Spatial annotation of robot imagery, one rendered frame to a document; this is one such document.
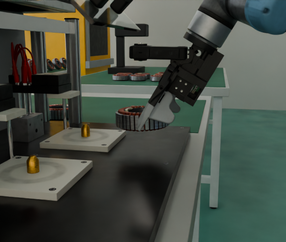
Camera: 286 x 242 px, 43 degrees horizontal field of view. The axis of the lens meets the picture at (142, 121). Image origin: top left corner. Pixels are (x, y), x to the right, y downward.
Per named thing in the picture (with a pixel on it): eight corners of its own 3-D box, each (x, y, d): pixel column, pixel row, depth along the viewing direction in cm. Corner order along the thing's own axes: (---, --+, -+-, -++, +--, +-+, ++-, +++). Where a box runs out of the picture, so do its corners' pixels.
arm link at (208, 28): (196, 8, 66) (198, 12, 74) (182, 31, 67) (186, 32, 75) (232, 29, 66) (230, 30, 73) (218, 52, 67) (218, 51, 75)
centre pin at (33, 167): (41, 170, 60) (40, 154, 60) (35, 174, 58) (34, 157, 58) (31, 169, 61) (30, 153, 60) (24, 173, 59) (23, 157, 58)
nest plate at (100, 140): (126, 135, 89) (126, 129, 88) (107, 152, 74) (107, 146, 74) (68, 132, 92) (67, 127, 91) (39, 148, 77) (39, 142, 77)
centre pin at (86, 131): (91, 135, 83) (91, 123, 83) (88, 137, 82) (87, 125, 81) (83, 134, 84) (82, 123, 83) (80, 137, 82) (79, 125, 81)
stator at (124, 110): (173, 121, 81) (172, 104, 80) (166, 132, 70) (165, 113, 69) (123, 120, 83) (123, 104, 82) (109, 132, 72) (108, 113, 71)
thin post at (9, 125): (18, 163, 68) (14, 109, 66) (13, 165, 66) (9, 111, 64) (10, 162, 68) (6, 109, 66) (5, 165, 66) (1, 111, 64)
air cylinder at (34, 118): (44, 134, 89) (43, 112, 88) (29, 142, 82) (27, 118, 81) (25, 133, 90) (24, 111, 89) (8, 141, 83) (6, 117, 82)
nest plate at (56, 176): (93, 166, 65) (92, 160, 65) (56, 201, 51) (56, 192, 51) (16, 161, 68) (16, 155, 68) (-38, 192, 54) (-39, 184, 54)
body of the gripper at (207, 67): (190, 110, 70) (225, 54, 67) (152, 86, 71) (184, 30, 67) (193, 103, 77) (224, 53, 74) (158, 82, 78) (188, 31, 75)
